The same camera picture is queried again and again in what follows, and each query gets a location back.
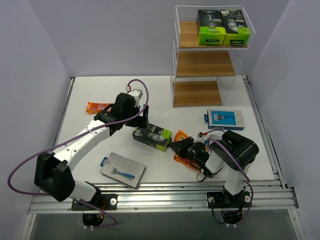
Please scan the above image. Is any small black green razor box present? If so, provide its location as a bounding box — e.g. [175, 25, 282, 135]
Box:
[132, 123, 172, 152]

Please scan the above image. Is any black green razor pack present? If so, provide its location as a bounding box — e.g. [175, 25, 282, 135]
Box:
[196, 9, 226, 46]

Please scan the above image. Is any tall green black razor box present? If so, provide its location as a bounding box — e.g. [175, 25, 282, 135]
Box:
[220, 9, 251, 47]

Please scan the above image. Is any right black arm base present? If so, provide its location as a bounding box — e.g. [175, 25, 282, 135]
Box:
[206, 191, 252, 209]

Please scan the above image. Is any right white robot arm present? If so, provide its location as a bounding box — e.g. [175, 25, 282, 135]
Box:
[168, 130, 260, 207]

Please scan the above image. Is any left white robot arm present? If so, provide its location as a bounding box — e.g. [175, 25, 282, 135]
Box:
[34, 89, 149, 210]

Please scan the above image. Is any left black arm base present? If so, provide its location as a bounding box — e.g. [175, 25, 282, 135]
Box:
[71, 193, 118, 211]

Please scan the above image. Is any orange razor bag upper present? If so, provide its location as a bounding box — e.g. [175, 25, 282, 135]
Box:
[173, 129, 190, 142]

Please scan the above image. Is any orange razor bag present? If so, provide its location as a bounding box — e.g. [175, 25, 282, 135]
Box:
[173, 154, 201, 172]
[85, 101, 112, 114]
[173, 129, 190, 142]

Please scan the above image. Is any orange razor bag lower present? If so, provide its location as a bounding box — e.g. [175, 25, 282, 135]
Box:
[173, 154, 201, 172]

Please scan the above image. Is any grey box blue razor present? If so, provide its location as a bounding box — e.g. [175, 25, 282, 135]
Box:
[100, 152, 147, 189]
[206, 134, 222, 146]

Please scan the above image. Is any orange razor bag far left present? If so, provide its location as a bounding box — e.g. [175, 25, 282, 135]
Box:
[85, 101, 112, 114]

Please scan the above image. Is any blue white razor box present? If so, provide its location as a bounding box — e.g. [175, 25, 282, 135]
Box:
[204, 109, 245, 131]

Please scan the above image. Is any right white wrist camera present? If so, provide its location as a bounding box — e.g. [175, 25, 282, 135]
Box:
[197, 130, 213, 139]

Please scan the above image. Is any aluminium mounting rail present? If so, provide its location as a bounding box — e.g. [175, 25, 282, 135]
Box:
[27, 182, 298, 215]

